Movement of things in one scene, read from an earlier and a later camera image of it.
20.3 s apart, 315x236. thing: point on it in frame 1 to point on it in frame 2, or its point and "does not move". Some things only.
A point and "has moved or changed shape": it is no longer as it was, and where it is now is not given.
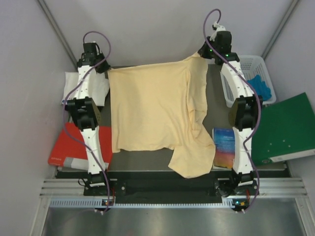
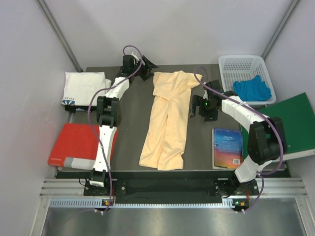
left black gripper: [105, 68] to [146, 73]
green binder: [286, 130] does not move
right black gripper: [203, 51] to [209, 116]
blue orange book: [224, 140] does not move
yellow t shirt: [162, 106] has moved or changed shape
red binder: [68, 153] does not move
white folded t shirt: [98, 84] does not move
